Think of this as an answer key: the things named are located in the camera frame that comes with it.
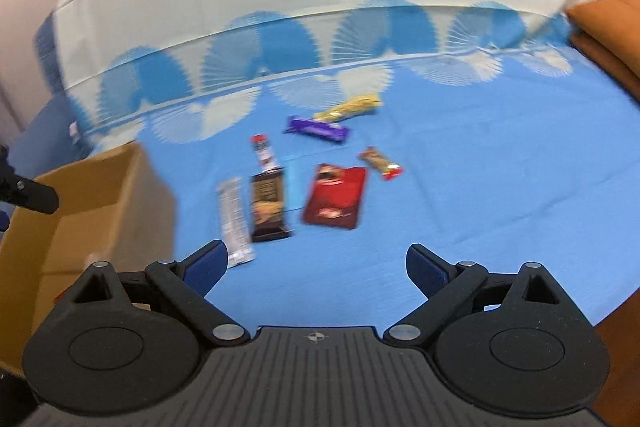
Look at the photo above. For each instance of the large red snack packet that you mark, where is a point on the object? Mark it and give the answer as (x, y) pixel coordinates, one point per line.
(335, 197)

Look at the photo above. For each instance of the purple wrapped snack bar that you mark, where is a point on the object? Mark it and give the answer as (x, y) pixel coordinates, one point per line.
(315, 128)

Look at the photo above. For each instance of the brown cardboard box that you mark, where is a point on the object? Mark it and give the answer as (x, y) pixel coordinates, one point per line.
(95, 187)

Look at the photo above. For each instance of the black chocolate bar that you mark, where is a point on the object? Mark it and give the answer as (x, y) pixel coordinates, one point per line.
(267, 204)

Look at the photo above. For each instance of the silver stick packet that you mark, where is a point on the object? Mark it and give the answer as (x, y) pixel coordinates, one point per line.
(234, 222)

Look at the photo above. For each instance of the red black stick packet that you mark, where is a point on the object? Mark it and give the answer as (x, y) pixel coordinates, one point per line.
(261, 151)

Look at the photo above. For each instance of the blue white printed sheet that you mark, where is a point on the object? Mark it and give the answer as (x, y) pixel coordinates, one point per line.
(475, 207)

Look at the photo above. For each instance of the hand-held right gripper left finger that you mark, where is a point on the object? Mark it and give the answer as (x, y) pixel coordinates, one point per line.
(207, 266)

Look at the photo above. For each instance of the orange cushion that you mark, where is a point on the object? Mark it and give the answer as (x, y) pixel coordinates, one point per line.
(607, 37)

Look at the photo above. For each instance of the small gold red candy bar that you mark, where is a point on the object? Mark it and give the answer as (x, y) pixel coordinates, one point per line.
(380, 163)

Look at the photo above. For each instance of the gold wrapped snack bar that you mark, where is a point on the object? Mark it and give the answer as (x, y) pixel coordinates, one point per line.
(350, 108)

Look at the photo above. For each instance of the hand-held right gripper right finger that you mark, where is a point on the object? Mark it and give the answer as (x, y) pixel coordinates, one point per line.
(425, 268)

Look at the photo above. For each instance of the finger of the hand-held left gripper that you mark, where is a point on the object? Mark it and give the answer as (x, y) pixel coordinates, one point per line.
(30, 194)

